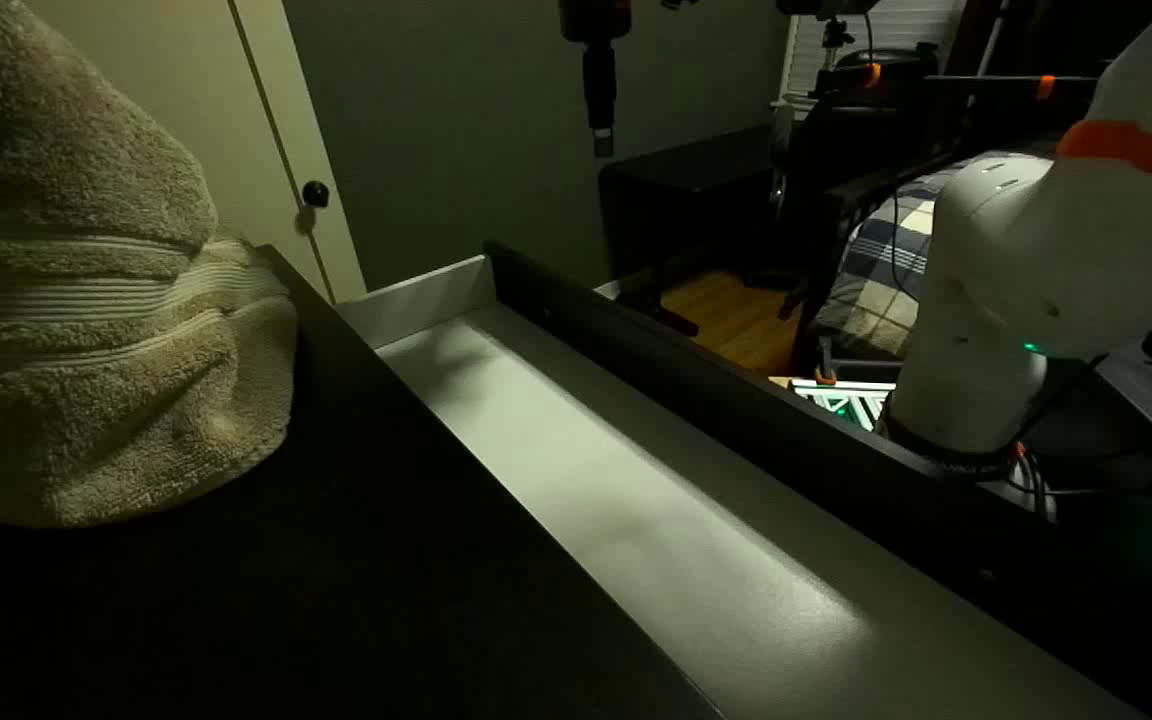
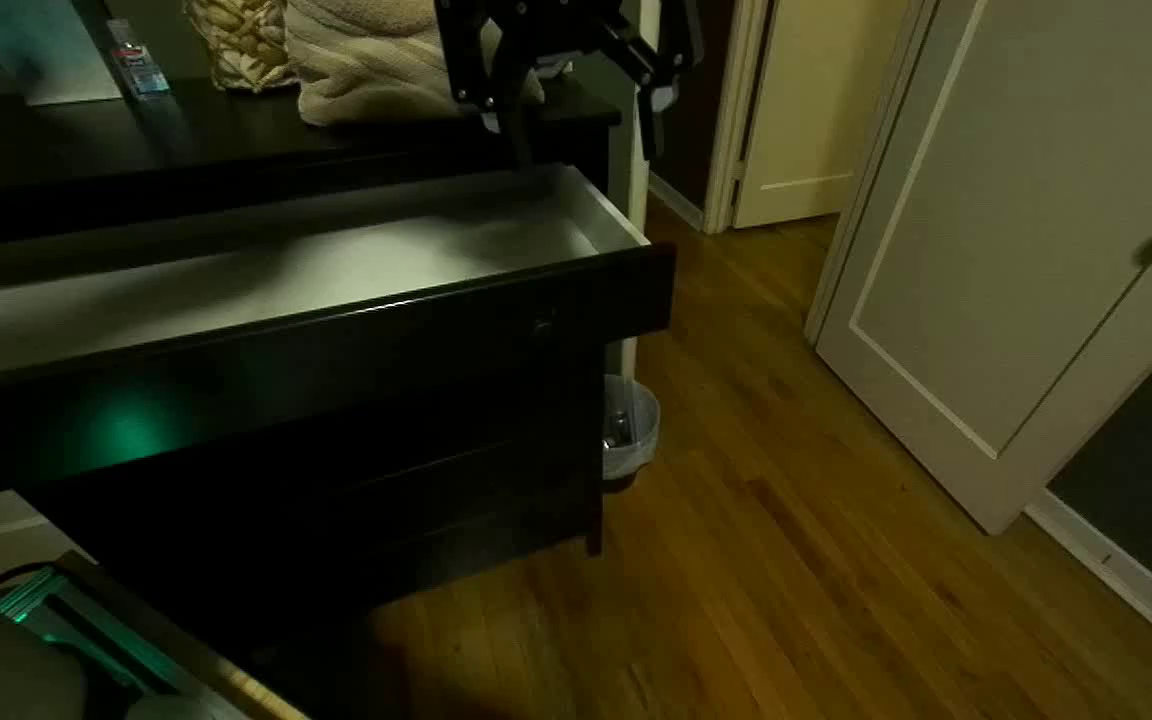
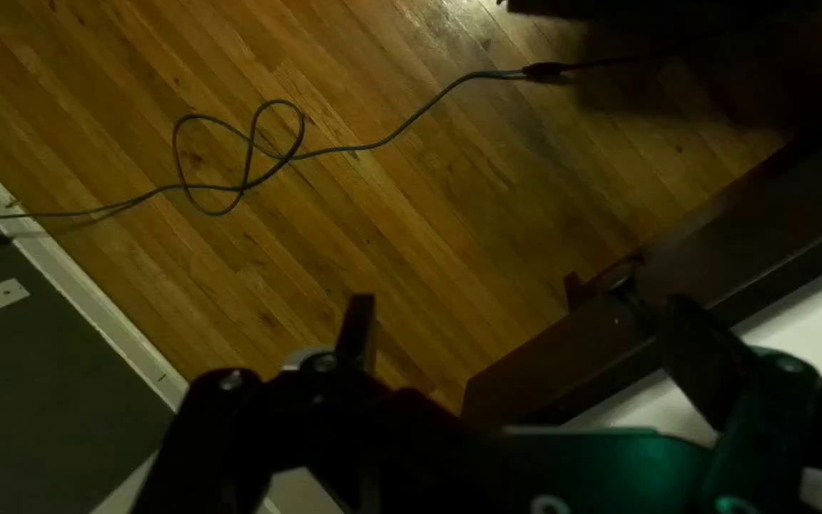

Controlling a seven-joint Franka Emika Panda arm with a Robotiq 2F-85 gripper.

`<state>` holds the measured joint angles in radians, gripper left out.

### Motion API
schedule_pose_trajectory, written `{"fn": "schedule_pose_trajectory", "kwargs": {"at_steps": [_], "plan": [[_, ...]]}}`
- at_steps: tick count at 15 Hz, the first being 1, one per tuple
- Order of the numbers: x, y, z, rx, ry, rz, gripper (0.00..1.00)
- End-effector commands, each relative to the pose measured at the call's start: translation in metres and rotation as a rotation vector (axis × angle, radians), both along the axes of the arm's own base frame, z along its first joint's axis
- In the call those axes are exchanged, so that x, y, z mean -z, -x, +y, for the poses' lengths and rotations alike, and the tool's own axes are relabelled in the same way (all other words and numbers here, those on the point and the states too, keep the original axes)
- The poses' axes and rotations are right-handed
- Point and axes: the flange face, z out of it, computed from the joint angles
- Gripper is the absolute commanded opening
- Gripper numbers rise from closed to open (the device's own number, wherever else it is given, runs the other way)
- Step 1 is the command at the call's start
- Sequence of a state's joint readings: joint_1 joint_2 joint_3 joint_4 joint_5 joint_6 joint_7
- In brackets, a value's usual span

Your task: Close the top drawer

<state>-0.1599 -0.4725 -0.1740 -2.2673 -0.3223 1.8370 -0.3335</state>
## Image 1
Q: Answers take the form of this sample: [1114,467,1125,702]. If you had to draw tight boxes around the black dresser drawer grey inside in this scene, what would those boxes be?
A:
[336,236,1152,720]

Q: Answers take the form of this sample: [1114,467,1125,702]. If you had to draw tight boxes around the black low table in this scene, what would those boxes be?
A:
[597,121,808,298]

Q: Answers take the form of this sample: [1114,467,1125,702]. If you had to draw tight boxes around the green lit board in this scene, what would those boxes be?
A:
[779,372,905,435]

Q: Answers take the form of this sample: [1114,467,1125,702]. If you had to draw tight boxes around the checkered blanket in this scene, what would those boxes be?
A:
[812,193,944,360]

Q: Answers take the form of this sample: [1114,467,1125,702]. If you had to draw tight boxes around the white panel door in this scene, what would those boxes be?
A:
[228,0,370,307]

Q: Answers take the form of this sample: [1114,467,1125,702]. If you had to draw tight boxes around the black wooden dresser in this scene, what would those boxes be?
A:
[0,239,726,720]

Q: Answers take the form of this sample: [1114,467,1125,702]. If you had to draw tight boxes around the black equipment stand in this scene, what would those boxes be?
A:
[770,0,1139,293]

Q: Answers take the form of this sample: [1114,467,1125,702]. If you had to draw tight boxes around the beige folded towel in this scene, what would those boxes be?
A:
[0,0,305,530]

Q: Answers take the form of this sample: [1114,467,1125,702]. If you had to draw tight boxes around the cream door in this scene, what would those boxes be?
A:
[18,0,305,260]

